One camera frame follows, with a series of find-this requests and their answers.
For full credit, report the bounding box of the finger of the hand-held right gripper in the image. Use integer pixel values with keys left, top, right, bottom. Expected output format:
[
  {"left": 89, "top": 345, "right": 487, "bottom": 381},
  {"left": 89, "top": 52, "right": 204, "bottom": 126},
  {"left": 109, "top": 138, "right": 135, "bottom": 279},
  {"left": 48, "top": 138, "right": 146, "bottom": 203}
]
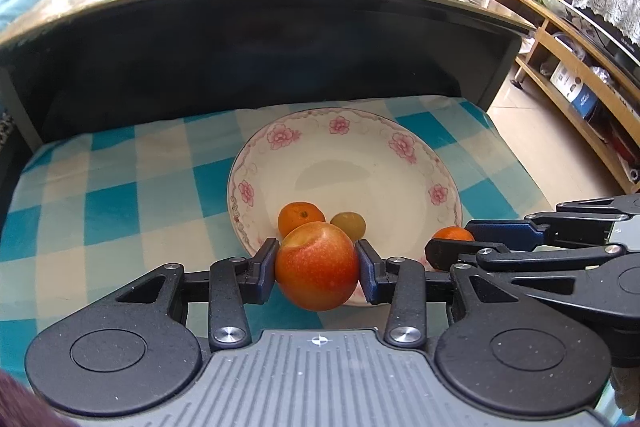
[
  {"left": 425, "top": 239, "right": 624, "bottom": 273},
  {"left": 464, "top": 194, "right": 640, "bottom": 253}
]

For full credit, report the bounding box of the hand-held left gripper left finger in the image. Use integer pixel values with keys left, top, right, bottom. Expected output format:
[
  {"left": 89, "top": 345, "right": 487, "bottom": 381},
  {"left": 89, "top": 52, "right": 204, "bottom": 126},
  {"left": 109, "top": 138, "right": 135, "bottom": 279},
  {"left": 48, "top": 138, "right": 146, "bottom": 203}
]
[{"left": 112, "top": 237, "right": 281, "bottom": 352}]

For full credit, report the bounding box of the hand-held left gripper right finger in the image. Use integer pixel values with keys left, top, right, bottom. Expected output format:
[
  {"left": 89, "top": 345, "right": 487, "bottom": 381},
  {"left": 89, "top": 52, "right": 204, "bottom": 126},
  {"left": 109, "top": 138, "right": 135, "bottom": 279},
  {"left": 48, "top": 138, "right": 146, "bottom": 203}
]
[{"left": 354, "top": 239, "right": 541, "bottom": 351}]

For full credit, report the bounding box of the small orange mandarin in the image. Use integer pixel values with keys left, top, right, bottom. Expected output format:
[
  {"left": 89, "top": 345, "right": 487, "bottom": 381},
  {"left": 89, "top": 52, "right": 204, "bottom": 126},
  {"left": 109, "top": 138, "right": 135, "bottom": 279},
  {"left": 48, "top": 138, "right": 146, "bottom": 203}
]
[
  {"left": 431, "top": 226, "right": 476, "bottom": 244},
  {"left": 277, "top": 202, "right": 326, "bottom": 242}
]

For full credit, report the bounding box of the red apple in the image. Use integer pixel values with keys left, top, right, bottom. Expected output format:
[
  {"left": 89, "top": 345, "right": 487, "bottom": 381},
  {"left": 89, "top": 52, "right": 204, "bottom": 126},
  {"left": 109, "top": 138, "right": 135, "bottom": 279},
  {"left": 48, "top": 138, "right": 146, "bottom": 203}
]
[{"left": 275, "top": 222, "right": 362, "bottom": 312}]

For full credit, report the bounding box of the white floral plate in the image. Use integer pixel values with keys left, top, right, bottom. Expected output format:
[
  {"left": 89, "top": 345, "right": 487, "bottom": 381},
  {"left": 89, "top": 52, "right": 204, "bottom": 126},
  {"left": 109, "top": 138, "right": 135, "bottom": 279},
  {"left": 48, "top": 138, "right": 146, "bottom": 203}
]
[{"left": 227, "top": 108, "right": 462, "bottom": 308}]

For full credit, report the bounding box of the brown longan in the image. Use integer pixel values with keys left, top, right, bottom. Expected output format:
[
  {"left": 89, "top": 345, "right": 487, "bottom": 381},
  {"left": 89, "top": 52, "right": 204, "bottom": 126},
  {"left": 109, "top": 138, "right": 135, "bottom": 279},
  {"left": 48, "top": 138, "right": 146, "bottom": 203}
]
[{"left": 330, "top": 212, "right": 367, "bottom": 243}]

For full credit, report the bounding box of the blue box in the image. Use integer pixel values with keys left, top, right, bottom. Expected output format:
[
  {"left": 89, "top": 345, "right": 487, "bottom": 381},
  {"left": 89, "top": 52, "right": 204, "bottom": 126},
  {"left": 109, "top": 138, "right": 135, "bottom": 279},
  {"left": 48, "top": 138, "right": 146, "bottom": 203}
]
[{"left": 570, "top": 84, "right": 601, "bottom": 115}]

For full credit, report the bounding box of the blue checkered cloth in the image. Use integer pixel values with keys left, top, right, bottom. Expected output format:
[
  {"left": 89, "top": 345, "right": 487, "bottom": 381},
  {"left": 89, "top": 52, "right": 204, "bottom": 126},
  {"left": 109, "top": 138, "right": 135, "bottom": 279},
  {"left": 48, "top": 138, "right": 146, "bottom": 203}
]
[{"left": 0, "top": 96, "right": 638, "bottom": 427}]

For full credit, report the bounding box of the white box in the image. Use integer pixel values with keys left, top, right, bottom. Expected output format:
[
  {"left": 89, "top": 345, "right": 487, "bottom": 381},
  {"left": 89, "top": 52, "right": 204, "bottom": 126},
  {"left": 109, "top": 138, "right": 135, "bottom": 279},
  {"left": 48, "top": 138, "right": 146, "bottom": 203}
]
[{"left": 550, "top": 62, "right": 586, "bottom": 100}]

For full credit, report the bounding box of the wooden television stand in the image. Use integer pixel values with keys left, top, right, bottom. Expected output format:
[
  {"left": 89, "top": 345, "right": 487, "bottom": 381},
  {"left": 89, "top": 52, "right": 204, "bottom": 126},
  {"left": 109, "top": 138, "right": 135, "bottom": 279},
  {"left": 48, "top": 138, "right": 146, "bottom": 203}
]
[{"left": 480, "top": 0, "right": 640, "bottom": 195}]

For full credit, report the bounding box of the dark coffee table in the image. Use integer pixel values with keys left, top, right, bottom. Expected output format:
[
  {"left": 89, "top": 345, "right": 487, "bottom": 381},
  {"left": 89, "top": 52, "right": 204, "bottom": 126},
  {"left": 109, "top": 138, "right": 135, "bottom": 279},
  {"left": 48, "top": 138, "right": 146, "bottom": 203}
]
[{"left": 0, "top": 0, "right": 538, "bottom": 152}]

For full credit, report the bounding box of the person's maroon clothing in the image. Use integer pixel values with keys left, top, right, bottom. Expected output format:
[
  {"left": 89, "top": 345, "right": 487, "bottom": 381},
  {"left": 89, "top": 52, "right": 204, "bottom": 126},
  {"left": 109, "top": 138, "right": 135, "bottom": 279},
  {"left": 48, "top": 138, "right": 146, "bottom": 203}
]
[{"left": 0, "top": 369, "right": 76, "bottom": 427}]

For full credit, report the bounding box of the black patterned cloth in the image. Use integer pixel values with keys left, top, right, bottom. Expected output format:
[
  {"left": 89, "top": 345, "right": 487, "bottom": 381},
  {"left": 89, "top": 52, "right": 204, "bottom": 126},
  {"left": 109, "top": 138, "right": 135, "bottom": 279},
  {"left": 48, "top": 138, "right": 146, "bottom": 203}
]
[{"left": 0, "top": 107, "right": 16, "bottom": 148}]

